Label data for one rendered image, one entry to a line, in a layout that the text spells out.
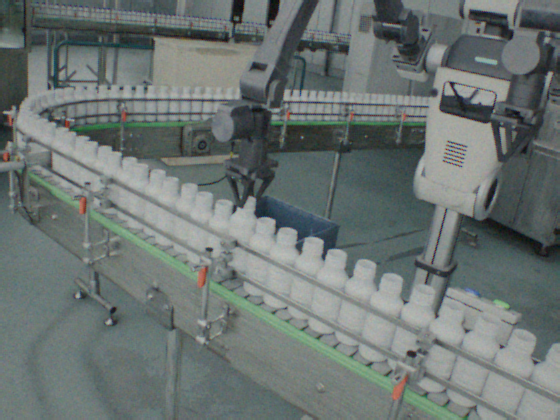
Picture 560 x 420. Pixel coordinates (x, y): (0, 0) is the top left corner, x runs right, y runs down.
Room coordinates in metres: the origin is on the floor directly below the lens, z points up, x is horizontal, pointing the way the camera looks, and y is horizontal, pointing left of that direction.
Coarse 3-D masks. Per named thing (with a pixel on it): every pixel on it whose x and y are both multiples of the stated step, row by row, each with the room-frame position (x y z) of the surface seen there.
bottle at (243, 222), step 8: (240, 200) 1.01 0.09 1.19; (248, 200) 1.04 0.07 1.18; (248, 208) 1.01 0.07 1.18; (232, 216) 1.01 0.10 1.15; (240, 216) 1.00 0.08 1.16; (248, 216) 1.00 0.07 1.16; (232, 224) 1.00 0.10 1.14; (240, 224) 0.99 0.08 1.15; (248, 224) 0.99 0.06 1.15; (232, 232) 1.00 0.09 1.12; (240, 232) 0.99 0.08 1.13; (248, 232) 0.99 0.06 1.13; (240, 240) 0.99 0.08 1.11; (248, 240) 1.00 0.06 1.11; (240, 248) 0.99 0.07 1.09; (240, 256) 0.99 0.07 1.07; (232, 264) 0.99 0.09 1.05; (240, 264) 0.99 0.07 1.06; (240, 272) 0.99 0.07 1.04
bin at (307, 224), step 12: (264, 204) 1.73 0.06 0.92; (276, 204) 1.72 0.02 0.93; (288, 204) 1.69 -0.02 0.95; (264, 216) 1.74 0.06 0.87; (276, 216) 1.71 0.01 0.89; (288, 216) 1.68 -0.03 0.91; (300, 216) 1.65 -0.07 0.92; (312, 216) 1.62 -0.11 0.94; (300, 228) 1.65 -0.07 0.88; (312, 228) 1.62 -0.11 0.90; (324, 228) 1.59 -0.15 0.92; (336, 228) 1.55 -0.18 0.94; (300, 240) 1.39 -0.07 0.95; (324, 240) 1.50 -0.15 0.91; (324, 252) 1.51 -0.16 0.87
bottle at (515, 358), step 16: (512, 336) 0.67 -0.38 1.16; (528, 336) 0.68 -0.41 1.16; (512, 352) 0.66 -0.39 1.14; (528, 352) 0.65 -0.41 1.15; (512, 368) 0.64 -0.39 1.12; (528, 368) 0.65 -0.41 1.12; (496, 384) 0.65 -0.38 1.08; (512, 384) 0.64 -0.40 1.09; (496, 400) 0.65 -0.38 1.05; (512, 400) 0.64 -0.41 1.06; (480, 416) 0.66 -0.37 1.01; (496, 416) 0.64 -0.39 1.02
